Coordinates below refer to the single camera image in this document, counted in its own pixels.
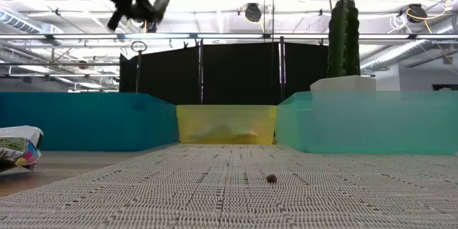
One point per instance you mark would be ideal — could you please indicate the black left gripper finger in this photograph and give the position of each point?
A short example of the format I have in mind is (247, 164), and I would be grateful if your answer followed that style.
(162, 5)
(116, 20)

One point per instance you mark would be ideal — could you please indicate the blue and silver granola bar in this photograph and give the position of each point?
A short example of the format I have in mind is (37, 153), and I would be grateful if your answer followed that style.
(18, 146)

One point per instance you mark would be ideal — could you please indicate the long ceiling light bar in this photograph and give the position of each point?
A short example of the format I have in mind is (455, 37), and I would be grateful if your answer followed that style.
(232, 36)

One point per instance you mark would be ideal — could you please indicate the black partition screen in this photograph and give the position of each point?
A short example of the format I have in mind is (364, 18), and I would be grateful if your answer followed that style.
(236, 75)

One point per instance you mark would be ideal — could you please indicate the dark blue plastic bin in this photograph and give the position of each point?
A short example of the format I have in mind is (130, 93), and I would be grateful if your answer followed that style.
(89, 121)

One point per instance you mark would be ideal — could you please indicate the yellow translucent plastic bin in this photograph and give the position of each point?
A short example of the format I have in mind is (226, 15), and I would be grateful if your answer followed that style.
(225, 121)

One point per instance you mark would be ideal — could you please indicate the green cactus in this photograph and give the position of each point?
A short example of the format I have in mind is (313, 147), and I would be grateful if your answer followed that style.
(343, 35)

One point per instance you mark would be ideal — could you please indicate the white plant pot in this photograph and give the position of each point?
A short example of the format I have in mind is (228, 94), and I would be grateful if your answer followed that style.
(343, 83)

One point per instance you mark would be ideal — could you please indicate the small brown crumb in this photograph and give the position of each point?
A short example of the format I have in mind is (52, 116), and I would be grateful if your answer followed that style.
(271, 178)

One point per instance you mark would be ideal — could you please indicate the grey woven placemat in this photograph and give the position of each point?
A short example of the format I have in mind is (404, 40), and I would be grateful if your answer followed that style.
(214, 204)

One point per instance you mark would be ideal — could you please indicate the teal translucent plastic bin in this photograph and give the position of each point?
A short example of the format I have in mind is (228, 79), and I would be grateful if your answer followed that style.
(358, 125)

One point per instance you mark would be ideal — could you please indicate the silver ventilation duct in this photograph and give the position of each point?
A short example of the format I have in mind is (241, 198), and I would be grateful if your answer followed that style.
(393, 55)

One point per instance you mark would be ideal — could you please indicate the black wall monitor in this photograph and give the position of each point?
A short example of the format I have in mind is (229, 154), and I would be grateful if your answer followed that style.
(445, 87)

